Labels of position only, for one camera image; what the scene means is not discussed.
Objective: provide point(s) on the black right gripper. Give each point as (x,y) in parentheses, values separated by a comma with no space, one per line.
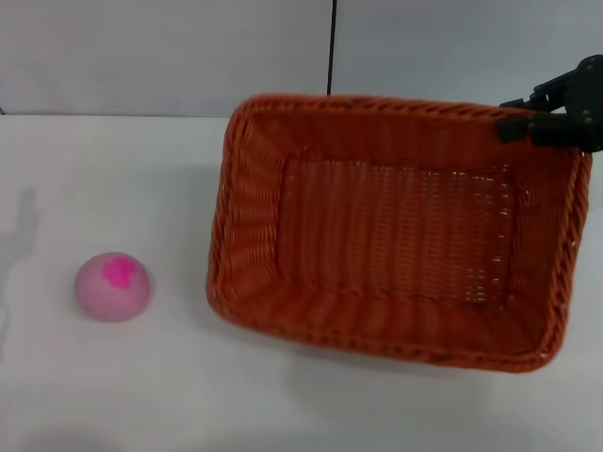
(581,101)

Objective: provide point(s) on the pink soft ball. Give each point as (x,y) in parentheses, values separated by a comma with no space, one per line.
(108,294)

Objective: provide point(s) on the orange woven wicker basket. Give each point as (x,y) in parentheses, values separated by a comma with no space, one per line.
(391,226)

